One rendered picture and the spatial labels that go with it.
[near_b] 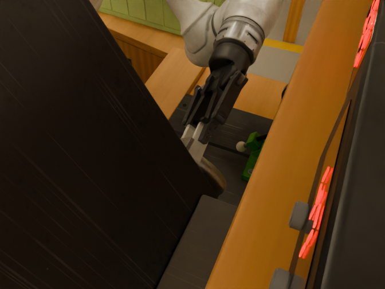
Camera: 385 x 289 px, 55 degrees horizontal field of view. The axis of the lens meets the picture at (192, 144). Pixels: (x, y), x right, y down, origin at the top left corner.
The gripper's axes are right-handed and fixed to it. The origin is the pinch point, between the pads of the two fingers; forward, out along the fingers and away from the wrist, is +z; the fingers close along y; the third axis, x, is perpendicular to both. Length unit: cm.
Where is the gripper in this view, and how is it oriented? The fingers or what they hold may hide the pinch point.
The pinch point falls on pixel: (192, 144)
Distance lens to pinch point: 65.1
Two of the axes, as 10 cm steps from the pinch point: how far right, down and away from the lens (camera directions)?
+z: -3.8, 8.5, -3.6
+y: 5.7, -0.8, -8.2
